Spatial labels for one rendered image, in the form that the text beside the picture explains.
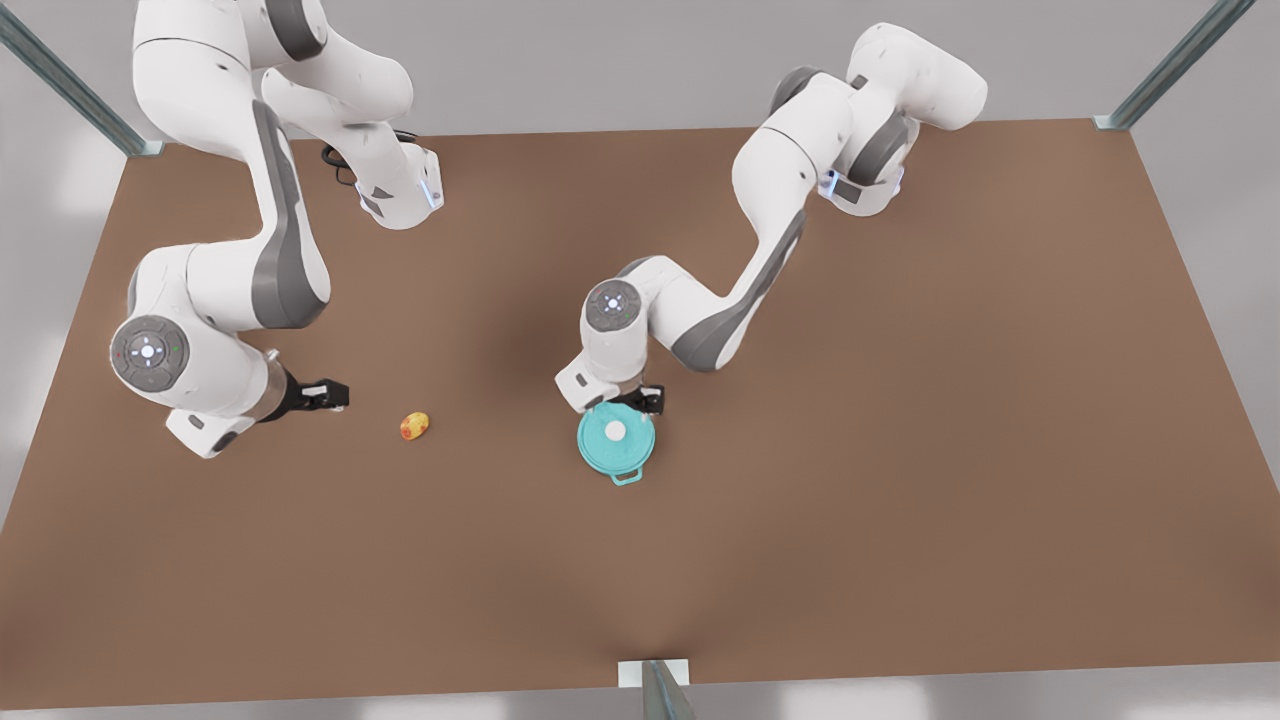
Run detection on teal pot lid white knob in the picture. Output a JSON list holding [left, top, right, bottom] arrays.
[[580, 402, 656, 472]]

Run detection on teal pot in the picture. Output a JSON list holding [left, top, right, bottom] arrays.
[[577, 400, 659, 488]]

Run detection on black cable loop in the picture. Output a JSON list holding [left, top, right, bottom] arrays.
[[320, 129, 421, 191]]

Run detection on silver frame post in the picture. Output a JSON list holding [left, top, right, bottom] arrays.
[[1093, 0, 1257, 132], [618, 659, 697, 720], [0, 5, 166, 159]]

